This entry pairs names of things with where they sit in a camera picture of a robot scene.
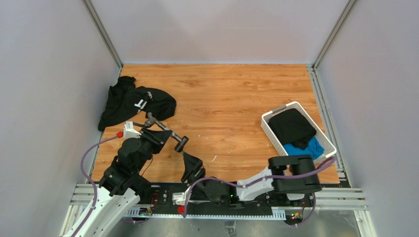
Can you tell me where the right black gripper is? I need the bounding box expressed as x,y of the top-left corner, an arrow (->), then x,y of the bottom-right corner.
181,152 -> 210,198

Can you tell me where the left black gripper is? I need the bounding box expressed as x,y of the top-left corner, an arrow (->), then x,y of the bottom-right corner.
133,127 -> 172,173

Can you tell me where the grey tee pipe fitting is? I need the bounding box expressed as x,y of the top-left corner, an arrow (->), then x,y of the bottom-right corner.
171,131 -> 181,142

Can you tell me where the grey faucet with lever handle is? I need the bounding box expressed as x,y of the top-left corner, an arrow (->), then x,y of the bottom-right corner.
132,112 -> 170,130

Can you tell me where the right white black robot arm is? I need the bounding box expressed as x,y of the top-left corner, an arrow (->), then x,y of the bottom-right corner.
172,155 -> 330,206

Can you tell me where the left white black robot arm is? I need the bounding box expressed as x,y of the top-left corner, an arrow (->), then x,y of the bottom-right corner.
64,128 -> 173,237

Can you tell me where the black cloth with white print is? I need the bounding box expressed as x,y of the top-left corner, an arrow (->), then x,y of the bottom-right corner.
97,76 -> 177,132

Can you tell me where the black cloth in basket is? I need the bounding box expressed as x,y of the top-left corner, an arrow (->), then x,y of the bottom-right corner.
268,109 -> 317,150

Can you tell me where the blue cloth in basket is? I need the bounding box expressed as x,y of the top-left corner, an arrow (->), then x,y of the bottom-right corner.
283,135 -> 325,161

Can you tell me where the white plastic basket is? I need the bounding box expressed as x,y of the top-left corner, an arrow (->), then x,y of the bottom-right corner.
261,101 -> 337,164

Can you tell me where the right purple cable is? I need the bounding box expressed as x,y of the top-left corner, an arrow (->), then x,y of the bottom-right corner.
176,156 -> 337,219

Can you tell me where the purple cable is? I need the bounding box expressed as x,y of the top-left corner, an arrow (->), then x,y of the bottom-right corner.
176,156 -> 337,219
70,131 -> 125,237

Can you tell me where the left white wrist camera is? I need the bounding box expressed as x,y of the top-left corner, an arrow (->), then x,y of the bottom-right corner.
123,121 -> 141,139

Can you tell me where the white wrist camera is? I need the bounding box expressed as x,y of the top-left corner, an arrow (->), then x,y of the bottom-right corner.
123,121 -> 141,139
172,189 -> 191,205

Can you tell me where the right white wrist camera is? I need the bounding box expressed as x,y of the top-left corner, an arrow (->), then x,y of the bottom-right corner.
172,189 -> 191,205

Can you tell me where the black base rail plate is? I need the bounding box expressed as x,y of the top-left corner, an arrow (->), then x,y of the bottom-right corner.
124,180 -> 322,221

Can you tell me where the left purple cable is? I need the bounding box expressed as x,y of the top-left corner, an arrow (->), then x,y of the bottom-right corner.
70,131 -> 125,237

